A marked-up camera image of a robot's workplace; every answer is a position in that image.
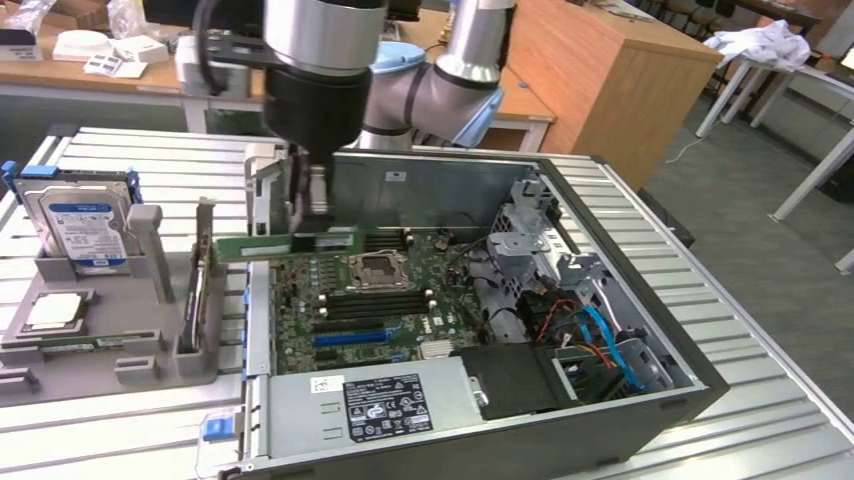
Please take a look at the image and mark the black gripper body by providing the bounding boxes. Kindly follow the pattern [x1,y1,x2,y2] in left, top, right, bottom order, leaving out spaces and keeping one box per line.
[265,67,373,155]

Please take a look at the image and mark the green RAM stick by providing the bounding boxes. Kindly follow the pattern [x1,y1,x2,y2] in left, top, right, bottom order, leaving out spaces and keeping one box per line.
[37,335,162,355]
[212,226,365,262]

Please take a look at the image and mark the black RAM slot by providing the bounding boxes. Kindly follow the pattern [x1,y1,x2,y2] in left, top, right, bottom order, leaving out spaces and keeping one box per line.
[318,310,438,322]
[318,291,433,301]
[318,298,434,308]
[318,304,436,315]

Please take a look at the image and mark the grey card retention latch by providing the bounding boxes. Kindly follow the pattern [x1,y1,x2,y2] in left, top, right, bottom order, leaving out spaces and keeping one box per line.
[241,141,296,237]

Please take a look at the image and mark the white grey device box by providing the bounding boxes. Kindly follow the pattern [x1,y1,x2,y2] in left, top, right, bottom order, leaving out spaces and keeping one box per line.
[173,28,269,97]

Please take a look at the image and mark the black expansion slot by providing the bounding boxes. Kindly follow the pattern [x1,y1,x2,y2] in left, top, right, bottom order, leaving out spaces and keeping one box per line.
[312,319,389,334]

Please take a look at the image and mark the green motherboard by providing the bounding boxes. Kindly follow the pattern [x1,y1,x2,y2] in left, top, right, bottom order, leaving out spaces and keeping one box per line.
[268,224,489,375]

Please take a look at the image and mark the white small box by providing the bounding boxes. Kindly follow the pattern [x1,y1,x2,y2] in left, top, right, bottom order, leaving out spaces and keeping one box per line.
[109,35,169,64]

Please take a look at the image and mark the blue expansion slot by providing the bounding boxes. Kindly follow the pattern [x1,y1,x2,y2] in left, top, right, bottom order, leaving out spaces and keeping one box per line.
[312,331,393,348]

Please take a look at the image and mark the hard disk with blue label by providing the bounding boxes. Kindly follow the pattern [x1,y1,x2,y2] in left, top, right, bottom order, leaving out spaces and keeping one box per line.
[22,170,132,275]

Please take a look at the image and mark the metal disk bay cage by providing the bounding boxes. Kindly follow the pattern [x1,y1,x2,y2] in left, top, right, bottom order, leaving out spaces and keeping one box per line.
[477,199,605,344]

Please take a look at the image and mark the wooden desk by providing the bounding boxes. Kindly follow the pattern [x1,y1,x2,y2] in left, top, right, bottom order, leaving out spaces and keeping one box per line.
[0,9,559,151]

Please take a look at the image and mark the white round box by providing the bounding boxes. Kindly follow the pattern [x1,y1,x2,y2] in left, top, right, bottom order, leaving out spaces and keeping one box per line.
[50,29,114,63]

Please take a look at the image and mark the grey parts rack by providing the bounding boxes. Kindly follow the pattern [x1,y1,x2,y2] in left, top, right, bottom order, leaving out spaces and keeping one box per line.
[0,203,252,397]

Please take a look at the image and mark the wooden cabinet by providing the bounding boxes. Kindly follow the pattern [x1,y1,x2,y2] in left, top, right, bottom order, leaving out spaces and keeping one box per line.
[497,0,725,190]

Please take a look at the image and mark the silver CPU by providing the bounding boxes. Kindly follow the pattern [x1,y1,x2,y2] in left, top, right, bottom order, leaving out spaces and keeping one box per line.
[17,293,93,335]

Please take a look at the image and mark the grey power supply with label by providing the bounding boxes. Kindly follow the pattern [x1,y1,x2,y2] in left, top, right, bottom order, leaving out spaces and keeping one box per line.
[264,368,483,460]

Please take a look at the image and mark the black open PC case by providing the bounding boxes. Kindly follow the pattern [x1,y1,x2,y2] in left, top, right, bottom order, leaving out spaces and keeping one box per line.
[197,143,729,480]

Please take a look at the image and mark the white crumpled cloth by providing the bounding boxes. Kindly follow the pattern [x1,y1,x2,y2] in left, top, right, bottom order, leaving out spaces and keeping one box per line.
[704,19,812,72]

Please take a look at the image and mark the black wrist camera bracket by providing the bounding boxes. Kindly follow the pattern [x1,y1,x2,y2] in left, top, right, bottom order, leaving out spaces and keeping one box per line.
[196,28,272,67]

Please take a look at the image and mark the CPU socket with metal frame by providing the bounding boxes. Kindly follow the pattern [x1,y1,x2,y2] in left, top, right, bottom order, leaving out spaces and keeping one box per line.
[341,246,418,294]

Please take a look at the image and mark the graphics card with metal bracket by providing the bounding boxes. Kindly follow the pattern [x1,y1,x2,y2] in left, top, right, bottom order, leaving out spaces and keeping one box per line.
[188,195,224,353]

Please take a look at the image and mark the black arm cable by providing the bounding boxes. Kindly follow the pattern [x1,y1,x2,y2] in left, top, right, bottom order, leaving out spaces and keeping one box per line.
[190,0,224,97]

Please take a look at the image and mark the black wire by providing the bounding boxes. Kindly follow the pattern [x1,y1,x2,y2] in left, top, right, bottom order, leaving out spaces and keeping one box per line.
[441,209,509,266]

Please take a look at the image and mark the blue disk carrier bracket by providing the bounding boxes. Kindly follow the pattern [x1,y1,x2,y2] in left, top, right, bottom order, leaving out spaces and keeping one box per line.
[0,159,145,211]

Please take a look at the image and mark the red wire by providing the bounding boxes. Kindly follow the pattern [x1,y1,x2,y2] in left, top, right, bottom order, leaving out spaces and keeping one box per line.
[551,298,616,369]

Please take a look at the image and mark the blue flat wire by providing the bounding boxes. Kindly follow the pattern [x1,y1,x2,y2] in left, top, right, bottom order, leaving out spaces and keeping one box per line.
[581,303,647,392]

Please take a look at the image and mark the white frame table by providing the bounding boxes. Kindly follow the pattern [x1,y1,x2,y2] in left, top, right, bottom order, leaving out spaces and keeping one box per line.
[693,49,854,222]

